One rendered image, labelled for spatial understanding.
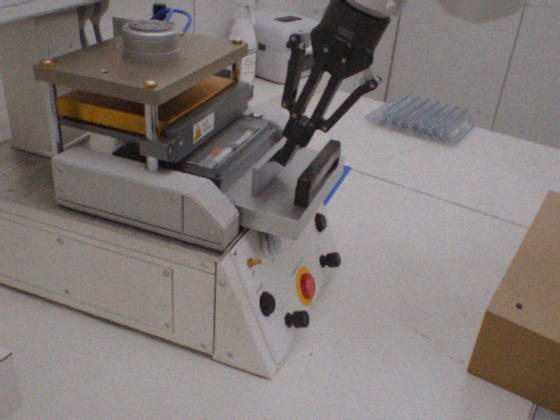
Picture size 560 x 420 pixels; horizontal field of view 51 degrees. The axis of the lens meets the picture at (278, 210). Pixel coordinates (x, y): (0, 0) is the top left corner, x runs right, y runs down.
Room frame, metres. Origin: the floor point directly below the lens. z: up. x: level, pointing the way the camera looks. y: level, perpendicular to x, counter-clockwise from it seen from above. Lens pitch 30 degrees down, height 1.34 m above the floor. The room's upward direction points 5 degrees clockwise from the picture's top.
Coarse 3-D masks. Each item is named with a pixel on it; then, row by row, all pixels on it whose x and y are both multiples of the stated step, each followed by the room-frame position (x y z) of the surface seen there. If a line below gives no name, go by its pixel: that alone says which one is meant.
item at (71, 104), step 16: (208, 80) 0.87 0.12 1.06; (224, 80) 0.88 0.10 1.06; (64, 96) 0.75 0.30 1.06; (80, 96) 0.76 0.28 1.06; (96, 96) 0.76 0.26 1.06; (176, 96) 0.79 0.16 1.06; (192, 96) 0.80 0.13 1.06; (208, 96) 0.80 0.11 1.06; (64, 112) 0.75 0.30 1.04; (80, 112) 0.74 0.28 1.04; (96, 112) 0.73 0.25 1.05; (112, 112) 0.72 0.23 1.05; (128, 112) 0.72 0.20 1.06; (144, 112) 0.72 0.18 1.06; (160, 112) 0.73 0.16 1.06; (176, 112) 0.73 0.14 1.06; (80, 128) 0.74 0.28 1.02; (96, 128) 0.73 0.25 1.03; (112, 128) 0.72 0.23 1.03; (128, 128) 0.71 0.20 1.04; (144, 128) 0.71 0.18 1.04; (160, 128) 0.70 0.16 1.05
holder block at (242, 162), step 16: (272, 128) 0.86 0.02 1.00; (256, 144) 0.79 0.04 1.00; (272, 144) 0.85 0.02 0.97; (144, 160) 0.71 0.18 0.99; (160, 160) 0.71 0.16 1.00; (240, 160) 0.74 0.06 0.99; (256, 160) 0.79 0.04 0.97; (208, 176) 0.68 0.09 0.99; (224, 176) 0.68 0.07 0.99; (240, 176) 0.73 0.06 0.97
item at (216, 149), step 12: (240, 120) 0.86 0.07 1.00; (252, 120) 0.86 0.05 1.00; (228, 132) 0.81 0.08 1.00; (240, 132) 0.81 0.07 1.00; (252, 132) 0.82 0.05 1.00; (204, 144) 0.76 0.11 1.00; (216, 144) 0.76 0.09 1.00; (228, 144) 0.76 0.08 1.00; (240, 144) 0.77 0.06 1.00; (192, 156) 0.72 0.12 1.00; (204, 156) 0.72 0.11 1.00; (216, 156) 0.72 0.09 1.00; (228, 156) 0.72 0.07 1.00
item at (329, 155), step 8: (328, 144) 0.78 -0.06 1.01; (336, 144) 0.79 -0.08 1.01; (320, 152) 0.75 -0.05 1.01; (328, 152) 0.75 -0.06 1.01; (336, 152) 0.77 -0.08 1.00; (312, 160) 0.73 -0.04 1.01; (320, 160) 0.73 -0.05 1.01; (328, 160) 0.74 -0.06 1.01; (336, 160) 0.79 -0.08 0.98; (312, 168) 0.70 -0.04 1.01; (320, 168) 0.71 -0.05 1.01; (328, 168) 0.74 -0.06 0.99; (304, 176) 0.67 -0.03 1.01; (312, 176) 0.68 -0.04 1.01; (320, 176) 0.70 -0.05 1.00; (296, 184) 0.67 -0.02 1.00; (304, 184) 0.66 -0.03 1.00; (312, 184) 0.67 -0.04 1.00; (296, 192) 0.67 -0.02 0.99; (304, 192) 0.66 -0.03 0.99; (296, 200) 0.67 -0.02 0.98; (304, 200) 0.66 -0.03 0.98
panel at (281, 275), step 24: (240, 240) 0.64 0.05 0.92; (288, 240) 0.75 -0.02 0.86; (312, 240) 0.81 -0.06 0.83; (240, 264) 0.62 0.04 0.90; (264, 264) 0.67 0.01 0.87; (288, 264) 0.72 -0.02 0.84; (312, 264) 0.78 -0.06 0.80; (264, 288) 0.64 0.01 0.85; (288, 288) 0.69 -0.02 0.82; (264, 312) 0.61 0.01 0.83; (264, 336) 0.60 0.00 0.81; (288, 336) 0.64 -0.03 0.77
